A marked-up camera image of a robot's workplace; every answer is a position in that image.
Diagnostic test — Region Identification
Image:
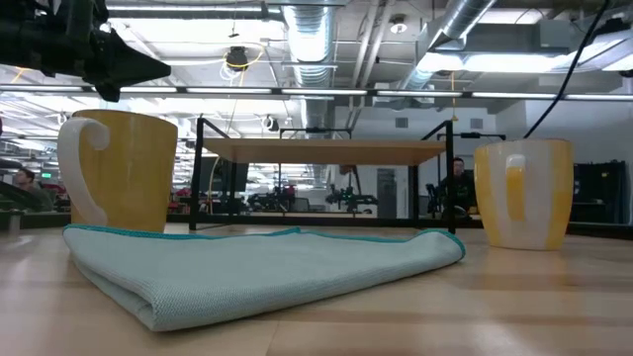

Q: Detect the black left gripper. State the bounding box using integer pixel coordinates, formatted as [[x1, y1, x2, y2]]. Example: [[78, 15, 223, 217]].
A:
[[0, 0, 172, 104]]

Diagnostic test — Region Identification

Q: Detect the large yellow mug white handle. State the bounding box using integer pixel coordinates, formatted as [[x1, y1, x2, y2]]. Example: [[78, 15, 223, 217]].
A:
[[56, 109, 179, 234]]

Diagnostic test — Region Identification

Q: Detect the yellow white striped mug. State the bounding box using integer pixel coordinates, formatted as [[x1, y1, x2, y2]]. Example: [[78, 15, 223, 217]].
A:
[[473, 138, 576, 251]]

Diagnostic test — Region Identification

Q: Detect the person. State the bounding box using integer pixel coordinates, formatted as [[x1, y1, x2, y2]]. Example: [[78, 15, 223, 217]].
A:
[[438, 156, 478, 220], [13, 167, 54, 214]]

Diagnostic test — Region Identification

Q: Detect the long ceiling light bar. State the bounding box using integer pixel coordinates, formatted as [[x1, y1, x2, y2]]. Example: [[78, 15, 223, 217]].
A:
[[0, 84, 633, 102]]

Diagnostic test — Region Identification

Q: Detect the teal folded microfibre cloth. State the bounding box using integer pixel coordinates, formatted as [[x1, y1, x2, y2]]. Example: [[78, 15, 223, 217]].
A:
[[62, 223, 467, 332]]

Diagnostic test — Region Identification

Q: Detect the black cabinet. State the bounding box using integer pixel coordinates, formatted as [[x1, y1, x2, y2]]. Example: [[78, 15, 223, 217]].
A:
[[571, 159, 628, 224]]

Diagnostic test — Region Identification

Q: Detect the black ceiling camera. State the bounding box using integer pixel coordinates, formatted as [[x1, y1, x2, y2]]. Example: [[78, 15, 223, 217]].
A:
[[225, 45, 251, 73]]

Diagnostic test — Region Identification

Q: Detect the silver ribbed ceiling duct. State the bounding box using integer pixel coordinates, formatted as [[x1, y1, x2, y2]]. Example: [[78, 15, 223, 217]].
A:
[[280, 4, 338, 138]]

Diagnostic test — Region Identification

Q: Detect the wooden shelf black metal frame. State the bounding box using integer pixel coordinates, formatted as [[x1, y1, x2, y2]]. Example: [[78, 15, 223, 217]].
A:
[[189, 117, 457, 234]]

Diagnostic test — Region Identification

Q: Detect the black aluminium table frame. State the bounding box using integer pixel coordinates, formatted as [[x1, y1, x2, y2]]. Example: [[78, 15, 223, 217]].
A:
[[0, 211, 633, 241]]

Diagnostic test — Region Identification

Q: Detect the silver slanted ceiling duct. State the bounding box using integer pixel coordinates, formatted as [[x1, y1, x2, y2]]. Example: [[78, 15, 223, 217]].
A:
[[395, 0, 498, 94]]

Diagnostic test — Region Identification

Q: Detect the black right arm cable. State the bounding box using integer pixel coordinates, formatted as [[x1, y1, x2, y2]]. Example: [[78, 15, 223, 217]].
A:
[[522, 0, 611, 140]]

